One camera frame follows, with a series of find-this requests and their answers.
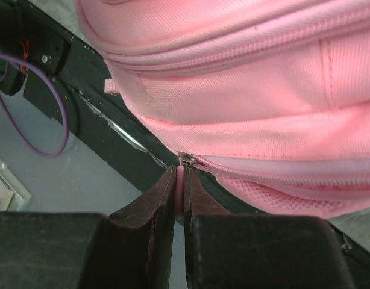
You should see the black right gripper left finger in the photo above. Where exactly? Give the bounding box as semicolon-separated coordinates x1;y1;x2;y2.
110;166;177;288

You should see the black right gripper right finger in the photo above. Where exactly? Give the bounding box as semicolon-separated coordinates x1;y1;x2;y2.
184;166;229;288

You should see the pink student backpack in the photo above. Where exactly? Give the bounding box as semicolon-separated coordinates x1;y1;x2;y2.
75;1;370;219

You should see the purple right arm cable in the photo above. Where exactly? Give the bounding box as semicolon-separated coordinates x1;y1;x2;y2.
0;46;71;158

